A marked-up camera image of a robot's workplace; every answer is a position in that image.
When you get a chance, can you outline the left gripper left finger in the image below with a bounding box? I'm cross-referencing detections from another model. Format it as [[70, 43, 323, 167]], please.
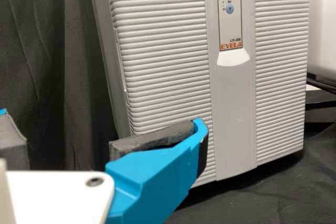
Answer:
[[0, 107, 30, 170]]

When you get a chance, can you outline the white box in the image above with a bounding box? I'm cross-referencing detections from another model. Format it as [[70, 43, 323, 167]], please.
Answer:
[[309, 0, 336, 74]]

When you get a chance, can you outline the white incubator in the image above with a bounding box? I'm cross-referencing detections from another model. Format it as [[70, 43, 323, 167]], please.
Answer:
[[86, 0, 132, 141]]

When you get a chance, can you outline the incubator door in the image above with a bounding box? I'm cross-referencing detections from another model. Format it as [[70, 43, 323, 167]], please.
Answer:
[[104, 0, 312, 191]]

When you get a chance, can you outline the black platform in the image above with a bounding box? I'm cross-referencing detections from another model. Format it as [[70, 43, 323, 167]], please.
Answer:
[[306, 71, 336, 110]]

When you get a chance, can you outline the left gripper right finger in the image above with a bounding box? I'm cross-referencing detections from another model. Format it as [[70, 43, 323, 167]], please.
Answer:
[[104, 118, 209, 224]]

